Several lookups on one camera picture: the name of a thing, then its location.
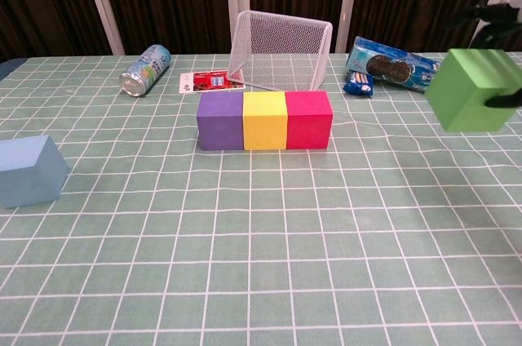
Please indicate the dark blue table pad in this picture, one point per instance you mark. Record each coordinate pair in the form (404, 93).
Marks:
(6, 68)

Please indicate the purple foam block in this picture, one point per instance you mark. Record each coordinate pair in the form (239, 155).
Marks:
(220, 125)

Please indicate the long blue cookie box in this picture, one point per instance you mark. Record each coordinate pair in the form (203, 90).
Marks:
(391, 66)

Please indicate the light blue foam block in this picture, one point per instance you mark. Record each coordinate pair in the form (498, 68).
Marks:
(28, 174)

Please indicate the yellow foam block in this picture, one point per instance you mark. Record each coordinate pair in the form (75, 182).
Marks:
(265, 125)

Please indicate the small blue cookie packet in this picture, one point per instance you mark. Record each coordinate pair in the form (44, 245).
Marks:
(359, 85)

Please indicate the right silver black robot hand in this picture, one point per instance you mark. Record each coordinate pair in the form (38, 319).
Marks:
(493, 15)

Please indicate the green checked tablecloth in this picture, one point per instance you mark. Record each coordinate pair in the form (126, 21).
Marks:
(261, 240)

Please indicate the red foam block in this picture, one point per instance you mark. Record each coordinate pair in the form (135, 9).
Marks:
(310, 121)

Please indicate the red white card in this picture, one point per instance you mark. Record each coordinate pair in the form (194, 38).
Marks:
(204, 81)

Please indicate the green blue drink can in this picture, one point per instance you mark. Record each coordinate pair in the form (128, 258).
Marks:
(147, 70)

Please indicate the green foam block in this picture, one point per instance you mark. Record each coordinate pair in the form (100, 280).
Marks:
(465, 93)

